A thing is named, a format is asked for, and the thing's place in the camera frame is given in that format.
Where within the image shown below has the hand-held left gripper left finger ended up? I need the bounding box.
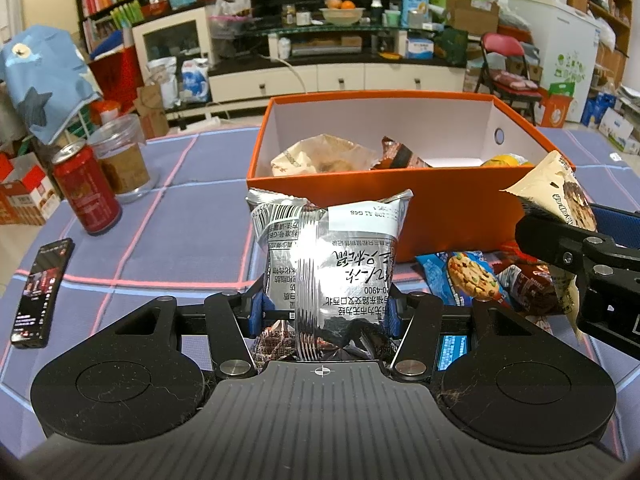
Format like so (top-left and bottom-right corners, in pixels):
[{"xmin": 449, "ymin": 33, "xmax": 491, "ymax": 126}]
[{"xmin": 112, "ymin": 280, "xmax": 273, "ymax": 378}]

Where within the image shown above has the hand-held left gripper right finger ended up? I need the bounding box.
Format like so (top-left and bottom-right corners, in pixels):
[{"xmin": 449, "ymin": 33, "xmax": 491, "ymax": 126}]
[{"xmin": 387, "ymin": 282, "xmax": 531, "ymax": 380}]

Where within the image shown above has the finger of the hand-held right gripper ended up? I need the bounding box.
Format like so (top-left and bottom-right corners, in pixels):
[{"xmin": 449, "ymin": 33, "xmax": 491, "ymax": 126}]
[
  {"xmin": 592, "ymin": 205, "xmax": 640, "ymax": 236},
  {"xmin": 515, "ymin": 212, "xmax": 640, "ymax": 281}
]

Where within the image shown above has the small grey snack packet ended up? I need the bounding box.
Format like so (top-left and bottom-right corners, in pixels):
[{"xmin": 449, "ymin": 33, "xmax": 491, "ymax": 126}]
[{"xmin": 251, "ymin": 324, "xmax": 297, "ymax": 362}]

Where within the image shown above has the maroon snack packet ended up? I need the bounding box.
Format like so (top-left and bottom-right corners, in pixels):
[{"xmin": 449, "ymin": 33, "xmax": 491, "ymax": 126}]
[{"xmin": 492, "ymin": 242, "xmax": 568, "ymax": 317}]

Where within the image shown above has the cream snack packet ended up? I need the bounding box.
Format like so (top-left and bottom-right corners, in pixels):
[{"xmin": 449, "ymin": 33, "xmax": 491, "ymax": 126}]
[{"xmin": 499, "ymin": 150, "xmax": 601, "ymax": 343}]

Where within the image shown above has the silver snack packet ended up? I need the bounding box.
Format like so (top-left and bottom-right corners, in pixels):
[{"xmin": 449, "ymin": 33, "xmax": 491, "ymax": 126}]
[
  {"xmin": 294, "ymin": 189, "xmax": 415, "ymax": 363},
  {"xmin": 245, "ymin": 189, "xmax": 328, "ymax": 321}
]

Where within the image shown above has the yellow snack packet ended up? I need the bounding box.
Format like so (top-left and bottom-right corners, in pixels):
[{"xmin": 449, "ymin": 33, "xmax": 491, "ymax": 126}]
[{"xmin": 480, "ymin": 154, "xmax": 535, "ymax": 168}]

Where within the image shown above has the orange cardboard box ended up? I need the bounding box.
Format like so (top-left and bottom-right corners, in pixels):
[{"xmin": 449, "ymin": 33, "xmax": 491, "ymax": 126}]
[{"xmin": 246, "ymin": 91, "xmax": 576, "ymax": 265}]

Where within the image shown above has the dark red snack packet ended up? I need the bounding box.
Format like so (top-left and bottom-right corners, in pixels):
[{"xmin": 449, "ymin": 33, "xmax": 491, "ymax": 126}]
[{"xmin": 381, "ymin": 136, "xmax": 434, "ymax": 170}]

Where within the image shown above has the clear pastry snack packet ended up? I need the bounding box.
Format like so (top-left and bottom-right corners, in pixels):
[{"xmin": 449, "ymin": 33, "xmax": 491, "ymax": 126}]
[{"xmin": 270, "ymin": 134, "xmax": 381, "ymax": 176}]

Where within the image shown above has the blue white carton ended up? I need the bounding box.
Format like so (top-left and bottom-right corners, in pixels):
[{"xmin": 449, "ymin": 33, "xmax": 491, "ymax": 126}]
[{"xmin": 582, "ymin": 92, "xmax": 640, "ymax": 156}]

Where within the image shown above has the blue plaid tablecloth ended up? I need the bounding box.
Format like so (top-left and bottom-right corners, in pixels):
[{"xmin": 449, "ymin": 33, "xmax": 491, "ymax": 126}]
[{"xmin": 0, "ymin": 127, "xmax": 640, "ymax": 461}]

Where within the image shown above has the orange green paper bag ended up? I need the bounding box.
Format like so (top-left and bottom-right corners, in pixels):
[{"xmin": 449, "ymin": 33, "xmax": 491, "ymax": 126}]
[{"xmin": 540, "ymin": 82, "xmax": 576, "ymax": 128}]

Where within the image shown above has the white chest freezer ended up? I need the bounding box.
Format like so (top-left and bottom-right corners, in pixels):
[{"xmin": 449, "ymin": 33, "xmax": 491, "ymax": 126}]
[{"xmin": 507, "ymin": 0, "xmax": 603, "ymax": 123}]

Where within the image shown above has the red folding chair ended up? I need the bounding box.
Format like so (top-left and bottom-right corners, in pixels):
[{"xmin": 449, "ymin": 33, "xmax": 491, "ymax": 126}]
[{"xmin": 472, "ymin": 32, "xmax": 543, "ymax": 126}]

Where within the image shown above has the clear plastic jar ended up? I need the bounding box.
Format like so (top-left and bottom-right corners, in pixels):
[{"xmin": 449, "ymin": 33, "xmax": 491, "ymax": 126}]
[{"xmin": 87, "ymin": 113, "xmax": 160, "ymax": 204}]

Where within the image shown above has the red drink can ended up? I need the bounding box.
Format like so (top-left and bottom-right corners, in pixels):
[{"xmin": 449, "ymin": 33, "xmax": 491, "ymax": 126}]
[{"xmin": 51, "ymin": 140, "xmax": 122, "ymax": 236}]

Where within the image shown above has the wooden bookshelf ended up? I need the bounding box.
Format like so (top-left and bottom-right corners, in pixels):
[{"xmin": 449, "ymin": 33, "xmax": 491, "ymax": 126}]
[{"xmin": 567, "ymin": 0, "xmax": 640, "ymax": 86}]

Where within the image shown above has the black smartphone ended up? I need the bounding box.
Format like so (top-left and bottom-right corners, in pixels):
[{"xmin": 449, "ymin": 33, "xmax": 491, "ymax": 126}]
[{"xmin": 11, "ymin": 238, "xmax": 75, "ymax": 349}]

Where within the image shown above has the brown paper bag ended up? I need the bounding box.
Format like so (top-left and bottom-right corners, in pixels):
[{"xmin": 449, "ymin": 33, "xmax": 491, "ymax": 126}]
[{"xmin": 136, "ymin": 82, "xmax": 171, "ymax": 138}]

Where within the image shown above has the blue white tissue box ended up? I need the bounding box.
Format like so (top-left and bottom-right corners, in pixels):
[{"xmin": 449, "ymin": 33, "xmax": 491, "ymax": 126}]
[{"xmin": 406, "ymin": 37, "xmax": 436, "ymax": 59}]

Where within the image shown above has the white blue printed bag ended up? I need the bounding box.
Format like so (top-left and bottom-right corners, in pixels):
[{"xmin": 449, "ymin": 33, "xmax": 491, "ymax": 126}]
[{"xmin": 180, "ymin": 58, "xmax": 211, "ymax": 103}]

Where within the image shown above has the white TV stand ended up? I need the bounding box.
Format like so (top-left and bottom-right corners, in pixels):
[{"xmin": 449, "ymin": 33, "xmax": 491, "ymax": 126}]
[{"xmin": 207, "ymin": 25, "xmax": 468, "ymax": 108}]

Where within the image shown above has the red white carton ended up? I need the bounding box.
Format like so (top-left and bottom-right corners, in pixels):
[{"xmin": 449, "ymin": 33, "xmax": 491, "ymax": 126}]
[{"xmin": 0, "ymin": 152, "xmax": 63, "ymax": 226}]

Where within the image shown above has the light blue carton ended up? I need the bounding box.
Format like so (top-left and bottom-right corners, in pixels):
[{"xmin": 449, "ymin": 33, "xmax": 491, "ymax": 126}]
[{"xmin": 402, "ymin": 0, "xmax": 431, "ymax": 28}]

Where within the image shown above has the red storage box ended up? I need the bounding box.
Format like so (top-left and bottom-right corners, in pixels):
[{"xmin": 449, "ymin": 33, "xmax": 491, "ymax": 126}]
[{"xmin": 89, "ymin": 45, "xmax": 146, "ymax": 111}]

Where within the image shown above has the white glass door cabinet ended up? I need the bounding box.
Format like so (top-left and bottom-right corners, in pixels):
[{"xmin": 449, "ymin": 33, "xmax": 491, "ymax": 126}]
[{"xmin": 131, "ymin": 7, "xmax": 216, "ymax": 111}]

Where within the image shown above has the fruit bowl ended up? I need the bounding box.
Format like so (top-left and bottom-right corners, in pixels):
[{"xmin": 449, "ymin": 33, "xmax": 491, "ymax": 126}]
[{"xmin": 320, "ymin": 6, "xmax": 366, "ymax": 26}]

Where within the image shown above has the blue star print cloth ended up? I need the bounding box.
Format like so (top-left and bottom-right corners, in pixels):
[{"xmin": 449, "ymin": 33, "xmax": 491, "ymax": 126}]
[{"xmin": 0, "ymin": 25, "xmax": 103, "ymax": 146}]

